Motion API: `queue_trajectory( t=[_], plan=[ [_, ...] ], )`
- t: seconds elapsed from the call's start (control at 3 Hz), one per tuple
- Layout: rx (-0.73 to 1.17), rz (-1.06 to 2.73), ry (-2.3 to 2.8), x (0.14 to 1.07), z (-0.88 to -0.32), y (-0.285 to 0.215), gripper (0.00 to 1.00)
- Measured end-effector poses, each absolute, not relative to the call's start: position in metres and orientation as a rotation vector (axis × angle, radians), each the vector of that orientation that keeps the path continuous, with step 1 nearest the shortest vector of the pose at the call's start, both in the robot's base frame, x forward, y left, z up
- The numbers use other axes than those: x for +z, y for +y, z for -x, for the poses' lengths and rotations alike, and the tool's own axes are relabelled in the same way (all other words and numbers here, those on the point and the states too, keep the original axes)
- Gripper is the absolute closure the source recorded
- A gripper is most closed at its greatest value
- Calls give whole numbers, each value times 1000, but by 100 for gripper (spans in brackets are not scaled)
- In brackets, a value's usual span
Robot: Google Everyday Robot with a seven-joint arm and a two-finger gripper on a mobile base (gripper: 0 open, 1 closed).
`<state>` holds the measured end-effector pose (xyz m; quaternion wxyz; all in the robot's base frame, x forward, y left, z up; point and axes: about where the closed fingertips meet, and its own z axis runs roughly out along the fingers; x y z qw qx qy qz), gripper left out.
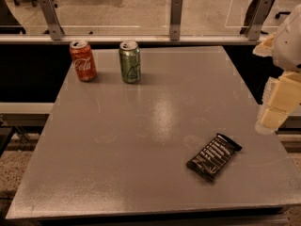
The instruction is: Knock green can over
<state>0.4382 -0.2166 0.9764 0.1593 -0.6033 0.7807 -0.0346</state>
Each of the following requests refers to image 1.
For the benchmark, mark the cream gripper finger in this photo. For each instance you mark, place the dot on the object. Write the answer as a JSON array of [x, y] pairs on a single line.
[[265, 48], [280, 98]]

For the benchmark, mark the green soda can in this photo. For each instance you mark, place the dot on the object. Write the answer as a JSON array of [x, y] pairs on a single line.
[[129, 59]]

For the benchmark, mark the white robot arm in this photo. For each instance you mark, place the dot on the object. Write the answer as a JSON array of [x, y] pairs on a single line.
[[287, 44]]

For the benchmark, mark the red cola can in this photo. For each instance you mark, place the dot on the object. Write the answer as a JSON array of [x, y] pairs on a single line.
[[83, 60]]

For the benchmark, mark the black snack bar wrapper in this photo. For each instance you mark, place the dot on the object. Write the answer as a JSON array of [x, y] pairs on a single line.
[[212, 158]]

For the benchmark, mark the metal railing ledge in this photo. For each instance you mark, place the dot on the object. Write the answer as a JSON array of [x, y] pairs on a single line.
[[145, 39]]

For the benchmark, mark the right metal glass bracket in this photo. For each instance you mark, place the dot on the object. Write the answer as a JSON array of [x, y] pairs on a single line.
[[253, 32]]

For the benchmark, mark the metal glass bracket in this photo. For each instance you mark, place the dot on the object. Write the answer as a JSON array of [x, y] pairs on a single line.
[[253, 32], [175, 19], [48, 10]]

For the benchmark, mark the middle metal glass bracket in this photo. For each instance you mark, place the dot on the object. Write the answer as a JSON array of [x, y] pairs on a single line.
[[175, 19]]

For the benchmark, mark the left metal glass bracket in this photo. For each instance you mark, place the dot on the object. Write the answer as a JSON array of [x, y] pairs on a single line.
[[48, 10]]

